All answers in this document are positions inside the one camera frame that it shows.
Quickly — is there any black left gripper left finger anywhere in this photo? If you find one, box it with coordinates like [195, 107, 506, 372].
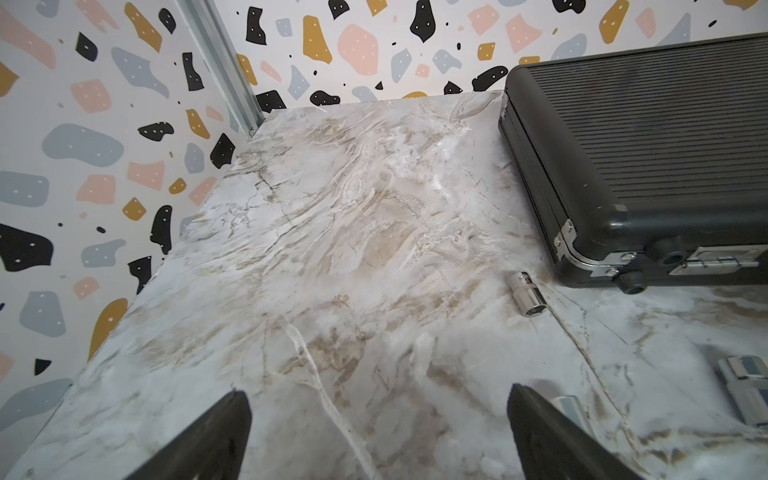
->
[128, 390, 252, 479]

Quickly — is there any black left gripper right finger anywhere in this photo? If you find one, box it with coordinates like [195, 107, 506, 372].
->
[507, 383, 639, 480]

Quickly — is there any chrome socket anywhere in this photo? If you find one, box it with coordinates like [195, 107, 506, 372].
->
[550, 395, 595, 438]
[507, 271, 548, 317]
[718, 355, 767, 428]

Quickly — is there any chrome socket by finger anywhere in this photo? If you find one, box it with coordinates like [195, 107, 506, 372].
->
[550, 395, 595, 438]

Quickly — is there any chrome socket in cluster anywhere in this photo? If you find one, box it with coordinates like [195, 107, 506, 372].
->
[718, 355, 767, 428]

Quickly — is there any black ribbed tool case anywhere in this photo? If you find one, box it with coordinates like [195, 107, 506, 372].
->
[499, 33, 767, 295]

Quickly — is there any aluminium frame post left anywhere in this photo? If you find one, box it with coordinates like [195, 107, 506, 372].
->
[176, 0, 264, 139]

